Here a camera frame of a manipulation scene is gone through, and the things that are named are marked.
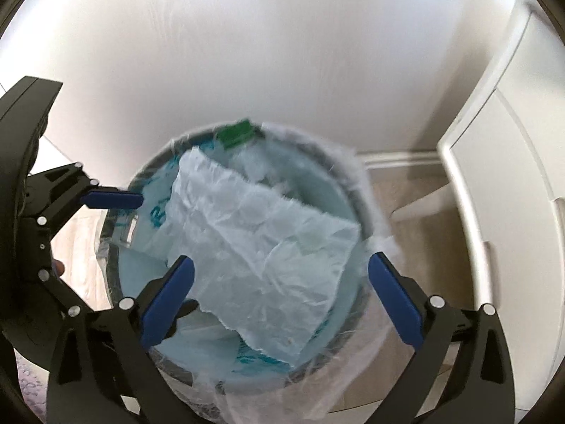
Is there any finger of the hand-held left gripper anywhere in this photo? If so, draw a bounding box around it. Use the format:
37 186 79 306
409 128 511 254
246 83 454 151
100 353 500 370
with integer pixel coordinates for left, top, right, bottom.
26 269 89 332
24 162 145 230

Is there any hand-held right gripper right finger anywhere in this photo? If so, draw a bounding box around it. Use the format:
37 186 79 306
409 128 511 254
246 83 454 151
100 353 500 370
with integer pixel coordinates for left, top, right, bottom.
368 251 518 424

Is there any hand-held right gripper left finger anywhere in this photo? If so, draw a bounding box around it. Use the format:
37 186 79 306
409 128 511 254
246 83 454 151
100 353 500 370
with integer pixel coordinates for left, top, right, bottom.
46 254 196 424

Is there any black round trash bin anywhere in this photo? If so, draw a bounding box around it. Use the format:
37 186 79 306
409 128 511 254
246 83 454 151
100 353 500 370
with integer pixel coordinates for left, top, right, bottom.
95 126 380 407

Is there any lilac patterned cloth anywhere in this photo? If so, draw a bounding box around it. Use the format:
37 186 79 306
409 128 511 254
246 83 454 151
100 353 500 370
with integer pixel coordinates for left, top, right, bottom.
13 349 49 424

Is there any green packet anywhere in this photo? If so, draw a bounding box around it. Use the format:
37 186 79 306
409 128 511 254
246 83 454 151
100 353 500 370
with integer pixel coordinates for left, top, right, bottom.
215 119 257 148

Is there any white bedside cabinet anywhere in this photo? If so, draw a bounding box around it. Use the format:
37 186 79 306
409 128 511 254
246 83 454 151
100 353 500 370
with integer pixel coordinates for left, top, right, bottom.
391 0 565 363

